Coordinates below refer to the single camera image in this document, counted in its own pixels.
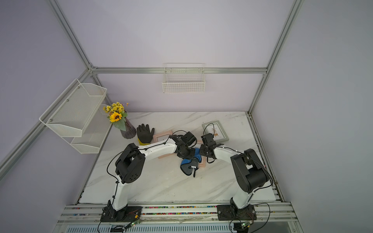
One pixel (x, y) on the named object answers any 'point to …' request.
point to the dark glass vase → (130, 131)
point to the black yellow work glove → (144, 136)
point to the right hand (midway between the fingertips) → (204, 152)
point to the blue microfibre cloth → (187, 166)
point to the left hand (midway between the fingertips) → (190, 158)
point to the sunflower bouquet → (117, 114)
